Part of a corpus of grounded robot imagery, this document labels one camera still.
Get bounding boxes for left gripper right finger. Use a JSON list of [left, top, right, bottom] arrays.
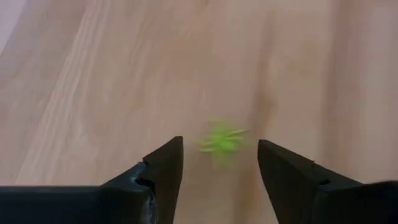
[[257, 139, 364, 224]]

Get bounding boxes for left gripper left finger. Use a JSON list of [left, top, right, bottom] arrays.
[[99, 136, 185, 224]]

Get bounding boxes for green plastic spider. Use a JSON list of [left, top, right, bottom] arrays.
[[197, 119, 249, 170]]

